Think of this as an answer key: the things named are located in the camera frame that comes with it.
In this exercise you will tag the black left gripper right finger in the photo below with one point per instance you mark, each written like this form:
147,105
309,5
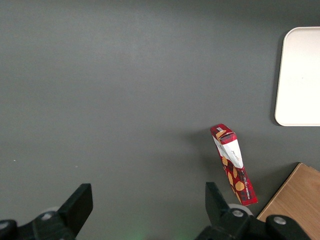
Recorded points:
217,207

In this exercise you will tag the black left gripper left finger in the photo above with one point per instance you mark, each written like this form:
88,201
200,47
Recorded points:
75,205

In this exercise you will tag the red cookie box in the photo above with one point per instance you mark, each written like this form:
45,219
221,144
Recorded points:
240,180

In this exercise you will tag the white rectangular tray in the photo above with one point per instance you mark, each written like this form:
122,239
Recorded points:
300,80

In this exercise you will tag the light wooden board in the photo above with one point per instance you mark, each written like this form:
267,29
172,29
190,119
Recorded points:
295,195

